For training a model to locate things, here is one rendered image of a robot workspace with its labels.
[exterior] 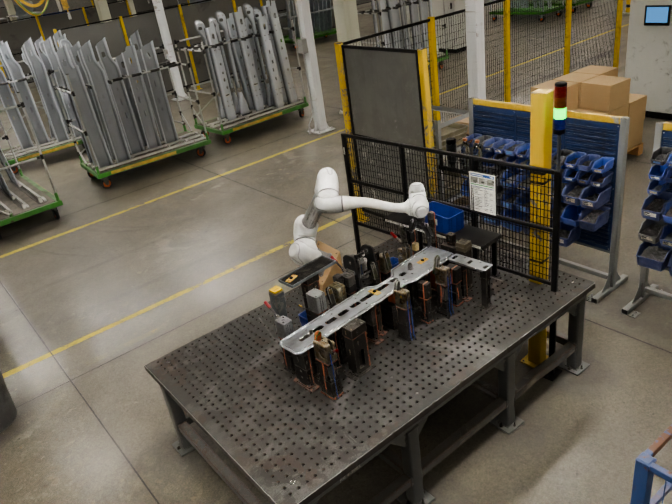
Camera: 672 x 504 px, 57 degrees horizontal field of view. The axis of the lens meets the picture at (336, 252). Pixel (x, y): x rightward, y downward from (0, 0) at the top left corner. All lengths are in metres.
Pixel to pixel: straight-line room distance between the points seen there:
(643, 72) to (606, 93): 2.28
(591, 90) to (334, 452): 5.82
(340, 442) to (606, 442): 1.78
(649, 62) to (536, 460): 7.03
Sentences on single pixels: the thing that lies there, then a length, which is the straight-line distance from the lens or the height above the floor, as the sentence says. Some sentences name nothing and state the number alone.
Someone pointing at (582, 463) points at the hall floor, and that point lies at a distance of 4.14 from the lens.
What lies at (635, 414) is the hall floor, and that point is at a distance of 4.51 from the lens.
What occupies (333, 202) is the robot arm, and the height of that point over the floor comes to 1.51.
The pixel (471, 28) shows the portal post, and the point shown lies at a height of 1.77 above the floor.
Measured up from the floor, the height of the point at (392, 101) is 1.48.
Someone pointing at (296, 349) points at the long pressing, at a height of 1.00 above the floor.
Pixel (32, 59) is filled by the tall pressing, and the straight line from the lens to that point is 12.38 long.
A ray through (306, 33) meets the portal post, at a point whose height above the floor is 1.63.
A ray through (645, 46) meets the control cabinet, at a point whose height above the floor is 1.01.
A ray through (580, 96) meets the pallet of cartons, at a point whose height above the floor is 0.88.
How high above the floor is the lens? 2.98
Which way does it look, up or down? 27 degrees down
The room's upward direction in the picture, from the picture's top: 9 degrees counter-clockwise
